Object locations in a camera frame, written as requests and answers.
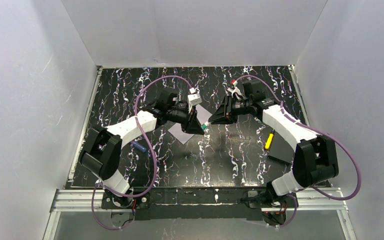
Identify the lavender paper envelope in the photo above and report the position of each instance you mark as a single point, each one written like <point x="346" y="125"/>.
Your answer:
<point x="184" y="134"/>

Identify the yellow black screwdriver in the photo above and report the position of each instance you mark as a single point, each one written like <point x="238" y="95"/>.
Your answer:
<point x="269" y="140"/>

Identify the aluminium frame rail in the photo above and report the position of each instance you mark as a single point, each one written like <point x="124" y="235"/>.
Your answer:
<point x="86" y="200"/>

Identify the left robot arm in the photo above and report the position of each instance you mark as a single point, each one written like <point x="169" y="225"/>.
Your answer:
<point x="101" y="151"/>

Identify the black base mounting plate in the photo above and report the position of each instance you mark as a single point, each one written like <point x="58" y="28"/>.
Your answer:
<point x="202" y="203"/>

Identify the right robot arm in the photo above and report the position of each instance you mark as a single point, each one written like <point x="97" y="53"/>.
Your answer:
<point x="315" y="157"/>

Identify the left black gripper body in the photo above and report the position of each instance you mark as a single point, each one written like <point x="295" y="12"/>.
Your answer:
<point x="191" y="118"/>

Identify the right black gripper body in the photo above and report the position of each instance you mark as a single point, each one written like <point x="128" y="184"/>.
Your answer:
<point x="227" y="108"/>

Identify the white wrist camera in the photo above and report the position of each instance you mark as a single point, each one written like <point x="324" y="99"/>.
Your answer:
<point x="235" y="91"/>
<point x="193" y="98"/>

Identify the black square pad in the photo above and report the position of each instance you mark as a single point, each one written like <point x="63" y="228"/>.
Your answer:
<point x="280" y="151"/>

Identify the white green glue stick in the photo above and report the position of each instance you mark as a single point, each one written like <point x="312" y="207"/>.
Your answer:
<point x="205" y="125"/>

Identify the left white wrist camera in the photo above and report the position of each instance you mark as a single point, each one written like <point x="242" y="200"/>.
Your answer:
<point x="193" y="98"/>

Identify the blue red screwdriver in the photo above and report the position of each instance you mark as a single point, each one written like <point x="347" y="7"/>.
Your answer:
<point x="139" y="146"/>

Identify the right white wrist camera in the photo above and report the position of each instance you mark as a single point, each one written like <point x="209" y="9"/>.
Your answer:
<point x="235" y="91"/>

